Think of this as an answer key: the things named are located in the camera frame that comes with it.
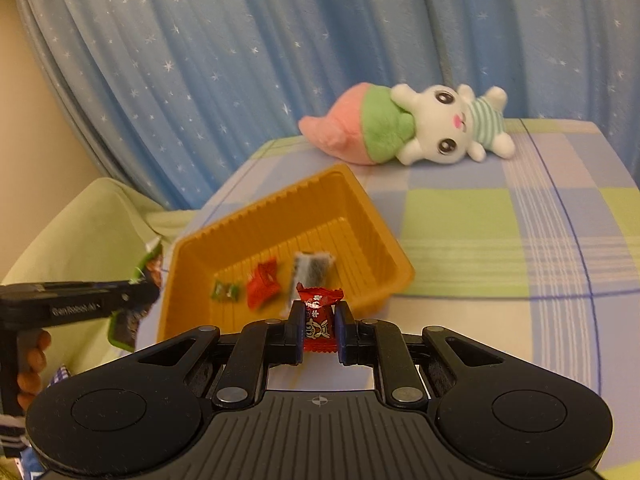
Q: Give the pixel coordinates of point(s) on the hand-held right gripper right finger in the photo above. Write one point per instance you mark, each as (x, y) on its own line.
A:
(341, 340)

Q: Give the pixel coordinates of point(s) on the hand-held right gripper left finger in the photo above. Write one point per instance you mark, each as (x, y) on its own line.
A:
(298, 345)

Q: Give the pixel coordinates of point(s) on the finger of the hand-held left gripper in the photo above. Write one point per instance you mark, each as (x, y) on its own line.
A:
(137, 296)

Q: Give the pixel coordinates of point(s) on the small red twist-wrapped candy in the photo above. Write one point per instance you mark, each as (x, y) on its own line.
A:
(320, 330)

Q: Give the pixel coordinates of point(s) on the long green snack packet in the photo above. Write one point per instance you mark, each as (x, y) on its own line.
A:
(150, 267)

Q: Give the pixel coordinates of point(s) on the square red snack packet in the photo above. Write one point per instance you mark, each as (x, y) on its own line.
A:
(262, 285)

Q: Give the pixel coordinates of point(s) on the clear packet of dark snack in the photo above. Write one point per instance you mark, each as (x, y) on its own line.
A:
(312, 272)

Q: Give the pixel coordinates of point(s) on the green candy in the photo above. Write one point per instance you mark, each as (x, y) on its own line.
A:
(226, 291)

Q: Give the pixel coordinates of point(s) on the orange plastic tray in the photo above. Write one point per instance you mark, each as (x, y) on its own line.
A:
(310, 210)

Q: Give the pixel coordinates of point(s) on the person's left hand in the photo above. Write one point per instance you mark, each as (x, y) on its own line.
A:
(32, 367)

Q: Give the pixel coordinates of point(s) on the light green cloth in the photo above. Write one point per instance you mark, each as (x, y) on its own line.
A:
(75, 240)

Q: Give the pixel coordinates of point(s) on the blue patterned cloth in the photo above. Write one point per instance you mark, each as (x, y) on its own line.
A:
(62, 376)

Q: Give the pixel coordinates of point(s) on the plaid tablecloth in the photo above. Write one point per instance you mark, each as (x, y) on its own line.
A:
(500, 260)

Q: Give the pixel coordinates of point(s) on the white bunny carrot plush toy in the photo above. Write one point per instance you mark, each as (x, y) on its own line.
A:
(440, 125)

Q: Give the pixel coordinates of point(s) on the blue star curtain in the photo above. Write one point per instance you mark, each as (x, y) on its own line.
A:
(200, 60)

